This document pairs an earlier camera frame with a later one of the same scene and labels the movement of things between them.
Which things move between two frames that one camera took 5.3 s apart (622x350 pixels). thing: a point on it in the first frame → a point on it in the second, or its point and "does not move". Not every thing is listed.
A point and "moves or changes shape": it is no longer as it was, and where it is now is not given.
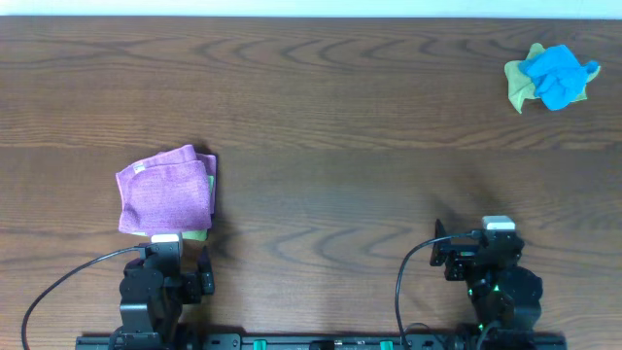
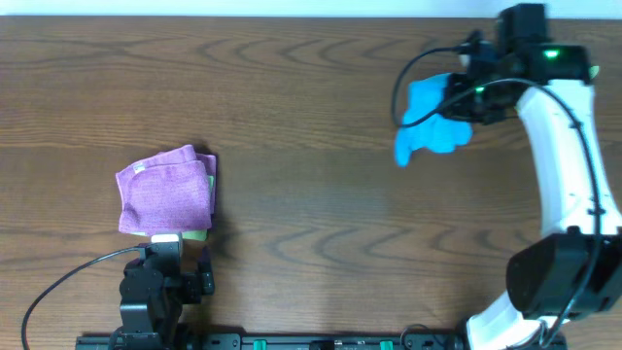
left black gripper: x=195 y=282 does not move
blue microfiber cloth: x=558 y=76 moves or changes shape
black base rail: x=321 y=341 does not move
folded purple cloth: x=170 y=193 does not move
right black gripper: x=462 y=257 → x=491 y=118
